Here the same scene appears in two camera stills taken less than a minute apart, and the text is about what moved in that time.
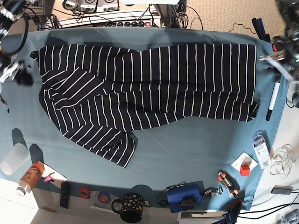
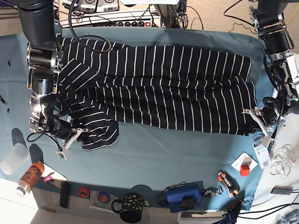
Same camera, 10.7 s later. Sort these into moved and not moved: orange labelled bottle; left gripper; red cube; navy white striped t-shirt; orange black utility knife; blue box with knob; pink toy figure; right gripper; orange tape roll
Moved: right gripper; left gripper; navy white striped t-shirt
Not moved: blue box with knob; orange black utility knife; orange labelled bottle; pink toy figure; orange tape roll; red cube
